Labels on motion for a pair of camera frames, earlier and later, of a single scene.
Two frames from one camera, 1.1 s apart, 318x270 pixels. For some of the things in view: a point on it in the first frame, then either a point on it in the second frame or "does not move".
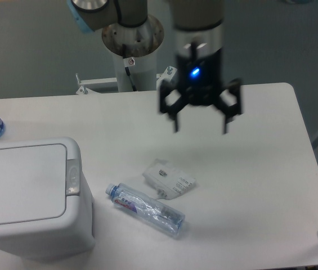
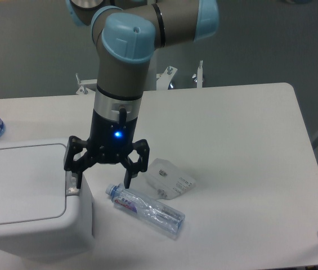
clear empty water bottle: x=157 y=215 does not move
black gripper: x=198 y=55 -> x=109 y=143
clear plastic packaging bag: x=166 y=181 does not move
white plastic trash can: x=34 y=200 does not move
